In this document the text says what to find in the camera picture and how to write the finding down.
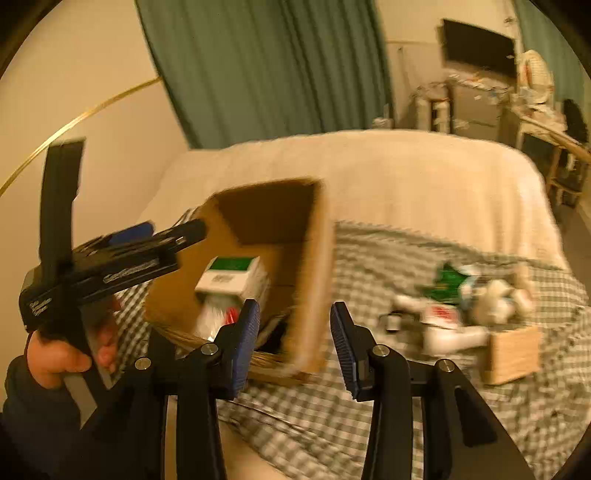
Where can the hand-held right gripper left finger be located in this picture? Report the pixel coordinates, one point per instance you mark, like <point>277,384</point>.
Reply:
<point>244,346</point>

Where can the blue white packet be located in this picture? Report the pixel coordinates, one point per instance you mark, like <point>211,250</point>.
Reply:
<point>471,288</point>

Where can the white green carton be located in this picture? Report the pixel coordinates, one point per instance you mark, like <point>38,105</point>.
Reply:
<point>231,277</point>

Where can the green snack packet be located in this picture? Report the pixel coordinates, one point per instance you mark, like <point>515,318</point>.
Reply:
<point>443,281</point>

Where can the checkered blanket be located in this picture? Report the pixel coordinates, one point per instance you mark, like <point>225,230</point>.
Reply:
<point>415,415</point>

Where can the person's left forearm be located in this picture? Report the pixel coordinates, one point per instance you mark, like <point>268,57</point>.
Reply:
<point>37,429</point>

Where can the small wooden box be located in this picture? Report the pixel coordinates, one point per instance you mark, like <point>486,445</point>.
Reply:
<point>512,353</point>

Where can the white bottle red label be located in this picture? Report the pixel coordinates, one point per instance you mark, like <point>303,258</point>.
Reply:
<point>434,313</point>

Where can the white bedspread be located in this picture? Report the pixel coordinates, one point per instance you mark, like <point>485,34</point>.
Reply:
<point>392,180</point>

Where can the woven basket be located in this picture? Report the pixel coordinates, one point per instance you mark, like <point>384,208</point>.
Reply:
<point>272,370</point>

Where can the cardboard box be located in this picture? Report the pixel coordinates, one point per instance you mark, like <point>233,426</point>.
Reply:
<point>309,277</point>

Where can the white fan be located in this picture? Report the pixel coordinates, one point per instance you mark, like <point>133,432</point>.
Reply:
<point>535,69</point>

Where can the white tube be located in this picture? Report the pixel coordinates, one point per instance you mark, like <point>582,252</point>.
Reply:
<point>455,340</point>

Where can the white blue soft item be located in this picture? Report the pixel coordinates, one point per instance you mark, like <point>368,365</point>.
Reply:
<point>503,300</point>

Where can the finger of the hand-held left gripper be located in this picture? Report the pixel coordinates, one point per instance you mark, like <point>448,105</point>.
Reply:
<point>134,234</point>
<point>190,233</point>

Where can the green curtain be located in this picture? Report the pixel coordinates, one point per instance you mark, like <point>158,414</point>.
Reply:
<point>277,60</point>
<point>549,32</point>

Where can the person's left hand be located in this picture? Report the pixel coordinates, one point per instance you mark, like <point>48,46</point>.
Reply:
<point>53,360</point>

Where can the black television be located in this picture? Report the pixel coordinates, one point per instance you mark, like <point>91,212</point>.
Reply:
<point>478,44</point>

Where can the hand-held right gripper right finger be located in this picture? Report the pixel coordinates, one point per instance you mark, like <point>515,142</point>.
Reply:
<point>342,346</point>

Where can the wooden side table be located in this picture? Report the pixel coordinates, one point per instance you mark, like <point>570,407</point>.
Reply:
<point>540,129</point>

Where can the white red packet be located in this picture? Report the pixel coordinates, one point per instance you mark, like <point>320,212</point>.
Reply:
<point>214,318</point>

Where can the cluttered grey cabinet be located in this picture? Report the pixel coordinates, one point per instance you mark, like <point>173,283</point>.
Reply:
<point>478,108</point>

